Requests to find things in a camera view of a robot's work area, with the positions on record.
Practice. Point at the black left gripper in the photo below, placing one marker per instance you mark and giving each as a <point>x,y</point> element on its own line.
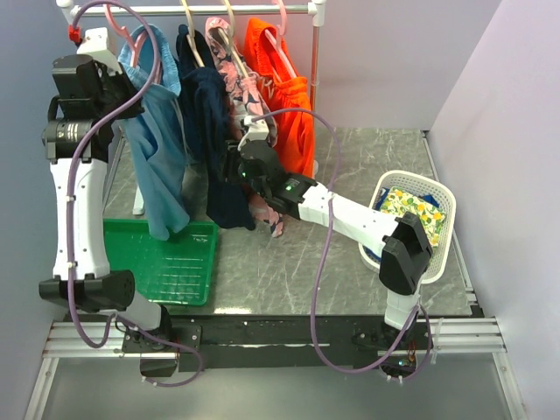
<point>122,80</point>

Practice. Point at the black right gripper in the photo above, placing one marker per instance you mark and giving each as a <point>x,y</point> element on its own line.
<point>231,157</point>

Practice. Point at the light blue shorts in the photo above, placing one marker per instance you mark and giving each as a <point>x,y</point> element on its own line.
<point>157,138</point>

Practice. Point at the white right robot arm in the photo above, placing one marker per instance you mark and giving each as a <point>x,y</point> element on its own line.
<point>399,241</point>

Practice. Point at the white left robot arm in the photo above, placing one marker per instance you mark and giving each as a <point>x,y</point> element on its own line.
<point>78,154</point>

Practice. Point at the pink floral shorts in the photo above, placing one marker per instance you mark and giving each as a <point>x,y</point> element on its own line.
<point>244,97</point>

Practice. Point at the navy blue shorts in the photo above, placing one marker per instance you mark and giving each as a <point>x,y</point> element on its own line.
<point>204,103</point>

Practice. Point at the orange shorts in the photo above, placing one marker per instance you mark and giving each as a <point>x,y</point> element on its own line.
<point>295,144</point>

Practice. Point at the wooden hanger left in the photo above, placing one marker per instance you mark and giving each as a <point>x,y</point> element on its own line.
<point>190,36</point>

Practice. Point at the wooden hanger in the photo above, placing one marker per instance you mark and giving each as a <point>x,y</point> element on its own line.
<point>190,36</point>
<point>234,37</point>

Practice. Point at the pink hanger with orange shorts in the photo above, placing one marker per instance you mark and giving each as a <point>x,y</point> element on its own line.
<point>277,40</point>

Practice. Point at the wooden hanger middle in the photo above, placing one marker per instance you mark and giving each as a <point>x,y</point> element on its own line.
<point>234,37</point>

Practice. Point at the lemon print shorts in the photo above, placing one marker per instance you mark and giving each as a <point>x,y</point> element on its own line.
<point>399,202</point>

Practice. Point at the blue garment in basket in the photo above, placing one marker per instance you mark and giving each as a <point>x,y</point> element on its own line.
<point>431,199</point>

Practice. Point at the green plastic tray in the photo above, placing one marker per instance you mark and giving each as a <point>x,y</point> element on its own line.
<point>177,271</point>

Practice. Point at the white plastic laundry basket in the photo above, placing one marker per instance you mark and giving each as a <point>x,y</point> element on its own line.
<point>421,187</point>

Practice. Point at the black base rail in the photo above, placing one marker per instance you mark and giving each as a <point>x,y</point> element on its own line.
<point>232,341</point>

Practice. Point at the aluminium frame rail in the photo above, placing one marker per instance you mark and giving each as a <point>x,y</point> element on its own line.
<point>450,336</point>

